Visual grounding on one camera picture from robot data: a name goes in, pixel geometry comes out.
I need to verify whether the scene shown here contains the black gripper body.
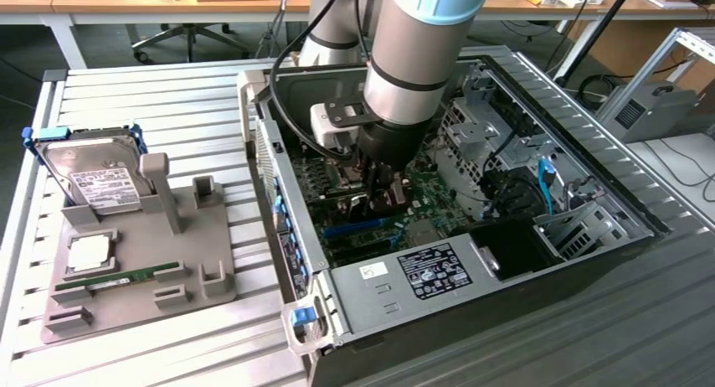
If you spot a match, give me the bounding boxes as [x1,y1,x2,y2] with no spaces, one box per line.
[353,121,432,174]

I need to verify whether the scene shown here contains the CPU socket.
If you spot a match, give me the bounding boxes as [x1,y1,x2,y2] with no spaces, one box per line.
[328,158,373,191]

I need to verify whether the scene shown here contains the silver metal disk bay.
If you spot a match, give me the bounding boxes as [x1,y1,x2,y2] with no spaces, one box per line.
[433,94,507,210]

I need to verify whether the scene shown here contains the green motherboard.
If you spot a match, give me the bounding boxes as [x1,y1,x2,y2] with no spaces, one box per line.
[287,146,476,271]

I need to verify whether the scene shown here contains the blue expansion slot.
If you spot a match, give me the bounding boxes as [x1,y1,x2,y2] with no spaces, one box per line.
[321,217,389,240]

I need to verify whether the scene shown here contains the silver chipset heatsink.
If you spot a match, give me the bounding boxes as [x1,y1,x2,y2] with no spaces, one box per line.
[404,219,448,248]

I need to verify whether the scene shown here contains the grey power supply unit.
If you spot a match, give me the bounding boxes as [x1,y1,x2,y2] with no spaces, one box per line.
[315,231,504,338]

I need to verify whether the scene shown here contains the office chair star base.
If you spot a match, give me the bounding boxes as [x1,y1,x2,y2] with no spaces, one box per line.
[132,21,252,65]

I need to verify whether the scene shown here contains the black tripod pole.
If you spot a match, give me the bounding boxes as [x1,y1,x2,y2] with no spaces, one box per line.
[551,0,639,85]

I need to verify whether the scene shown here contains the grey metal box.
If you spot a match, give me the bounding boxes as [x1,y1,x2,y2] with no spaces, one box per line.
[611,83,704,144]

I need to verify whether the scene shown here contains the open black PC case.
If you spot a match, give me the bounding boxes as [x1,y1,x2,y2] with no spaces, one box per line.
[239,54,671,379]

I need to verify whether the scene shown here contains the grey plastic parts rack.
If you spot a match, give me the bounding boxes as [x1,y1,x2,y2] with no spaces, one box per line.
[41,152,239,346]

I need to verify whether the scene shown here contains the hard disk blue carrier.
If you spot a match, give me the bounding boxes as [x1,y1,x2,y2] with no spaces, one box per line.
[20,122,149,216]

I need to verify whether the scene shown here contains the green RAM stick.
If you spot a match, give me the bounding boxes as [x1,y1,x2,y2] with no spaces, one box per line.
[53,264,183,292]

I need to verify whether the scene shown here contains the silver CPU chip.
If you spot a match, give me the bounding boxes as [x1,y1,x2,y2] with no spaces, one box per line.
[65,235,119,275]

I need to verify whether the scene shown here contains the wooden desk white legs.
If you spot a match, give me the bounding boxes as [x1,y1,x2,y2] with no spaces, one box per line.
[0,0,715,72]

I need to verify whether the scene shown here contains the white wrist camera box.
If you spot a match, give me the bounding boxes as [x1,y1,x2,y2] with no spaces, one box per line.
[308,101,365,149]

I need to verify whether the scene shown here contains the black disk wire bundle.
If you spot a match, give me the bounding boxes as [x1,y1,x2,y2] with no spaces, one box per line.
[477,167,547,220]

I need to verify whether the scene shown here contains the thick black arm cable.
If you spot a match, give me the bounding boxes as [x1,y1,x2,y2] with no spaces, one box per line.
[267,0,359,162]

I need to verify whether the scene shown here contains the blue disk wire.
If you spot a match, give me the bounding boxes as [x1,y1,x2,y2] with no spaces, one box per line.
[536,156,560,219]

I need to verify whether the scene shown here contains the coiled black cable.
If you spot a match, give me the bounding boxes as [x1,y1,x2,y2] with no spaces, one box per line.
[576,74,622,108]

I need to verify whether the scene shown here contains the aluminium profile frame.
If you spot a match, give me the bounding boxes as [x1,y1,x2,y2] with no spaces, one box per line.
[595,25,715,120]

